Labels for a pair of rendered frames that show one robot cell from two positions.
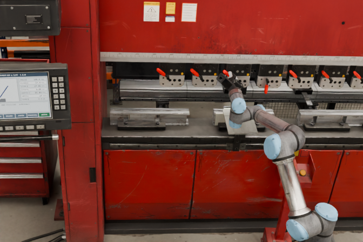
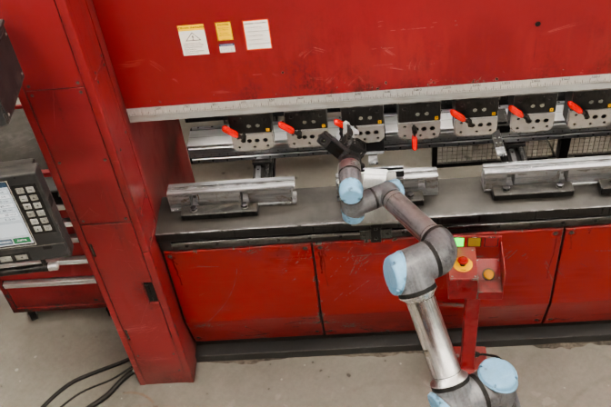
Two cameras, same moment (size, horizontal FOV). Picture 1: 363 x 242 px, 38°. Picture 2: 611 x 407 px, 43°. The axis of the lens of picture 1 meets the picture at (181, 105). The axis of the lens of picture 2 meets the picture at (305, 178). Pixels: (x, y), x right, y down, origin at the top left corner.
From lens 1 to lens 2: 83 cm
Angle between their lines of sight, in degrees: 13
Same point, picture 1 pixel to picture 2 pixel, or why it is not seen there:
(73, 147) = (109, 257)
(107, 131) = (165, 223)
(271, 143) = (392, 270)
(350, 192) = (585, 287)
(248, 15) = (361, 29)
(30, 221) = (90, 343)
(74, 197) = (131, 322)
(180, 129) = (282, 212)
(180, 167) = (291, 268)
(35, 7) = not seen: outside the picture
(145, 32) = (191, 73)
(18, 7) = not seen: outside the picture
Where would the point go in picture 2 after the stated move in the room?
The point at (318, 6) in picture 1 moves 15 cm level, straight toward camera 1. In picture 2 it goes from (486, 1) to (476, 26)
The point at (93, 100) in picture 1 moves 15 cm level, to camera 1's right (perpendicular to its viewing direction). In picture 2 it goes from (121, 192) to (163, 192)
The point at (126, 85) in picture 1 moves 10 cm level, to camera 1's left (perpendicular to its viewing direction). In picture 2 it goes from (197, 139) to (175, 139)
